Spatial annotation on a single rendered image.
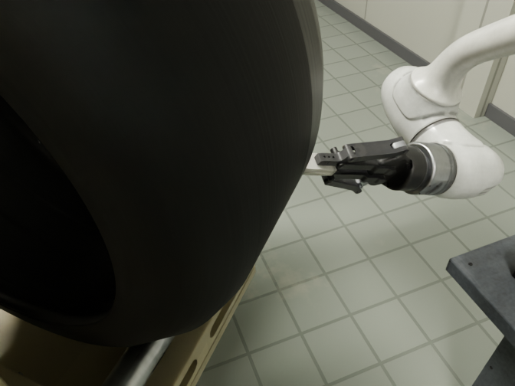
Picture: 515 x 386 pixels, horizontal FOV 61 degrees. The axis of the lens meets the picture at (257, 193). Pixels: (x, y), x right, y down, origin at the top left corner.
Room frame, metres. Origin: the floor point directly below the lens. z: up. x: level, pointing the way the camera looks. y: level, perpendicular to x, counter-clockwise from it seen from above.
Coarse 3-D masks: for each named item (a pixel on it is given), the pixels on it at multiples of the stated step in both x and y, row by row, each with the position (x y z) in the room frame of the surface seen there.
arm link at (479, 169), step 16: (432, 128) 0.65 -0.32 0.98; (448, 128) 0.64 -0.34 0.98; (464, 128) 0.65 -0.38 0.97; (448, 144) 0.60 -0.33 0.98; (464, 144) 0.60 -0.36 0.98; (480, 144) 0.61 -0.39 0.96; (464, 160) 0.57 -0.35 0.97; (480, 160) 0.57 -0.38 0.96; (496, 160) 0.59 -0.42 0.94; (464, 176) 0.55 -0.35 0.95; (480, 176) 0.56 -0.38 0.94; (496, 176) 0.58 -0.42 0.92; (448, 192) 0.54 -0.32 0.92; (464, 192) 0.55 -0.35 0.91; (480, 192) 0.56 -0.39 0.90
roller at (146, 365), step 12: (132, 348) 0.28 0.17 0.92; (144, 348) 0.28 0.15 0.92; (156, 348) 0.29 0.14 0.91; (120, 360) 0.27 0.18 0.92; (132, 360) 0.27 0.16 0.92; (144, 360) 0.27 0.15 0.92; (156, 360) 0.28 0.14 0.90; (120, 372) 0.25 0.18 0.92; (132, 372) 0.25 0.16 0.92; (144, 372) 0.26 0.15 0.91; (108, 384) 0.24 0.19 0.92; (120, 384) 0.24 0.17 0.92; (132, 384) 0.24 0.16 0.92; (144, 384) 0.25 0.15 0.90
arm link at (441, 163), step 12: (408, 144) 0.59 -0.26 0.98; (420, 144) 0.58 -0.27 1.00; (432, 144) 0.58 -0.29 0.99; (432, 156) 0.55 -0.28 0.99; (444, 156) 0.56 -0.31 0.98; (432, 168) 0.53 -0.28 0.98; (444, 168) 0.54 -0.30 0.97; (432, 180) 0.52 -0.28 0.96; (444, 180) 0.53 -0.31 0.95; (408, 192) 0.54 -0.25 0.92; (420, 192) 0.53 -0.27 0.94; (432, 192) 0.53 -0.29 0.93
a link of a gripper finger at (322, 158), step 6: (342, 150) 0.50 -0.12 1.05; (348, 150) 0.50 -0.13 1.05; (318, 156) 0.49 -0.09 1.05; (324, 156) 0.49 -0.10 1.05; (330, 156) 0.50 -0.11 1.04; (336, 156) 0.50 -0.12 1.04; (342, 156) 0.50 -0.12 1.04; (318, 162) 0.48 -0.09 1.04; (324, 162) 0.49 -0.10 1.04; (330, 162) 0.49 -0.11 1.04; (336, 162) 0.49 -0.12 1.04
